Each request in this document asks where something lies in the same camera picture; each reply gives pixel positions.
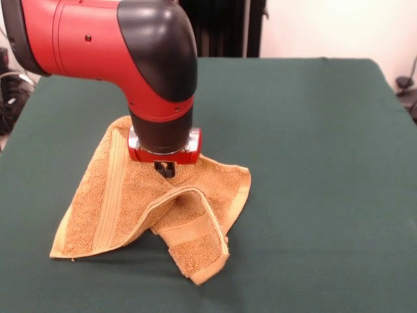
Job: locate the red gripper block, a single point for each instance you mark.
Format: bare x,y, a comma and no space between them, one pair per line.
182,158

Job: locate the tan terry towel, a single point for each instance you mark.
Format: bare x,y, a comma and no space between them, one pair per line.
130,202

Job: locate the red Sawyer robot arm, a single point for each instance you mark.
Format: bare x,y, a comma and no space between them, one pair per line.
97,42

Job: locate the dark green table cloth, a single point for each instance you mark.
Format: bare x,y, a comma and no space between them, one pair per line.
309,195

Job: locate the black equipment bag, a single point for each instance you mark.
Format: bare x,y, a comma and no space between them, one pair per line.
13,104

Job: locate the small black box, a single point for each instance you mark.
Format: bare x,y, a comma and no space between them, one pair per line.
3,60

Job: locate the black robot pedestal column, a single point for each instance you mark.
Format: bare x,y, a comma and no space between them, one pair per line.
228,29

